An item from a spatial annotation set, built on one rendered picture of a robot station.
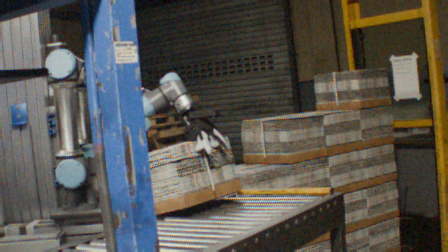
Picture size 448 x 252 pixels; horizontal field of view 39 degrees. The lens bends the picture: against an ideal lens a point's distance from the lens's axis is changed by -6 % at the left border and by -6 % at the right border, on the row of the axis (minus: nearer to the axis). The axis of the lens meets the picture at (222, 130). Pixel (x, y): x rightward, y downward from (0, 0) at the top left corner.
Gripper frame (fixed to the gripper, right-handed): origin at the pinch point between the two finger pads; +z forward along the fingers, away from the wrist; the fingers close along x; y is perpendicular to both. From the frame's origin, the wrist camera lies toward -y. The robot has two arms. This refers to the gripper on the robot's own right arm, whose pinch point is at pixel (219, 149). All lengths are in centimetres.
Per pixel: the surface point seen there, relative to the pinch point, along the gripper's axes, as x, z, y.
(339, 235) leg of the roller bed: -24, 51, -9
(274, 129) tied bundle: -99, -15, 28
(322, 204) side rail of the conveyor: -9.5, 38.3, -18.2
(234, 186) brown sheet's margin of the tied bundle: -13.0, 11.9, 11.8
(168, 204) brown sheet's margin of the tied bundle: 19.7, 8.5, 18.4
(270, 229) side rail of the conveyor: 29, 38, -19
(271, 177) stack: -84, 6, 37
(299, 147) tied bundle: -103, 0, 24
